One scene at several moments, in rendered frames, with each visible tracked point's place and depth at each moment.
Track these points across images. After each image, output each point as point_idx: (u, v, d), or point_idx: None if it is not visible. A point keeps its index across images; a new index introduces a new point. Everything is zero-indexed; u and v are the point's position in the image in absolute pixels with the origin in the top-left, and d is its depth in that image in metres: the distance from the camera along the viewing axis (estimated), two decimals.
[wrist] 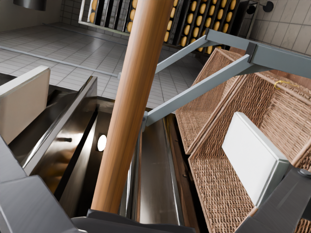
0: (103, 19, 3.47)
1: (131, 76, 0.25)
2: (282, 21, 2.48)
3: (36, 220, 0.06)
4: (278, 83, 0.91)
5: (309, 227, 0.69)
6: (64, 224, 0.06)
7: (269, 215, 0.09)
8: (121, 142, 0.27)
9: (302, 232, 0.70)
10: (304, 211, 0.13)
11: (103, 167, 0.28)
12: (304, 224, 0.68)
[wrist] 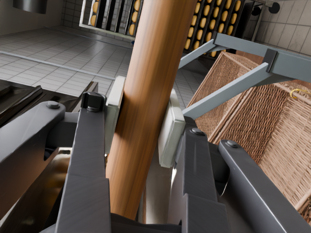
0: (104, 22, 3.41)
1: (134, 110, 0.17)
2: (289, 23, 2.40)
3: (83, 213, 0.07)
4: (294, 91, 0.83)
5: None
6: (102, 226, 0.06)
7: (193, 184, 0.10)
8: (120, 199, 0.19)
9: None
10: None
11: None
12: None
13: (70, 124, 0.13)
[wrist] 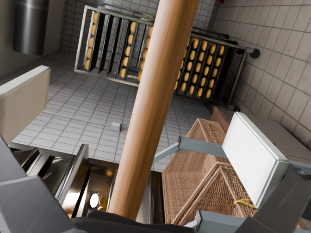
0: (99, 57, 3.61)
1: (153, 76, 0.22)
2: (266, 72, 2.61)
3: (36, 220, 0.06)
4: (237, 202, 1.04)
5: None
6: (64, 224, 0.06)
7: (269, 215, 0.09)
8: (141, 149, 0.24)
9: None
10: (304, 211, 0.13)
11: (121, 175, 0.26)
12: None
13: None
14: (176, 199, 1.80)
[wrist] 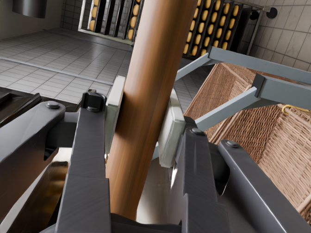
0: (103, 26, 3.42)
1: None
2: (286, 29, 2.42)
3: (83, 213, 0.07)
4: (286, 107, 0.85)
5: None
6: (102, 226, 0.06)
7: (193, 184, 0.10)
8: None
9: None
10: None
11: None
12: None
13: (70, 124, 0.13)
14: None
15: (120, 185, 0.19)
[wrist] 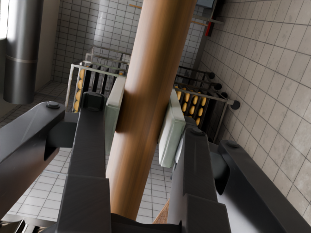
0: None
1: None
2: (245, 127, 2.74)
3: (83, 213, 0.07)
4: None
5: None
6: (102, 226, 0.06)
7: (193, 184, 0.10)
8: None
9: None
10: None
11: None
12: None
13: (70, 124, 0.13)
14: None
15: (121, 186, 0.19)
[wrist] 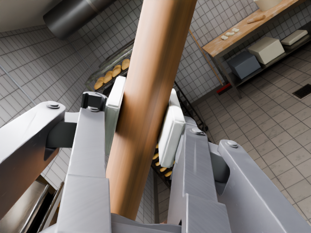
0: (105, 72, 3.63)
1: None
2: None
3: (83, 213, 0.07)
4: None
5: None
6: (102, 226, 0.06)
7: (193, 184, 0.10)
8: None
9: None
10: None
11: None
12: None
13: (70, 124, 0.13)
14: None
15: (121, 185, 0.19)
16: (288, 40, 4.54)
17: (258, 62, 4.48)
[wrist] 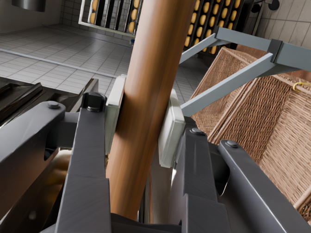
0: (103, 20, 3.40)
1: None
2: (289, 20, 2.40)
3: (83, 213, 0.07)
4: (297, 84, 0.82)
5: None
6: (102, 226, 0.06)
7: (193, 184, 0.10)
8: None
9: None
10: None
11: None
12: None
13: (70, 124, 0.13)
14: None
15: (121, 185, 0.19)
16: None
17: None
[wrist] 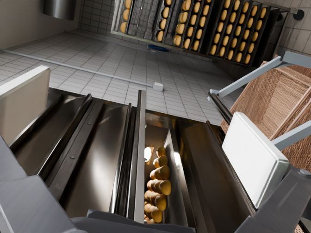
0: None
1: None
2: None
3: (36, 220, 0.06)
4: None
5: None
6: (64, 224, 0.06)
7: (269, 215, 0.09)
8: None
9: None
10: (304, 211, 0.13)
11: None
12: None
13: None
14: None
15: None
16: None
17: None
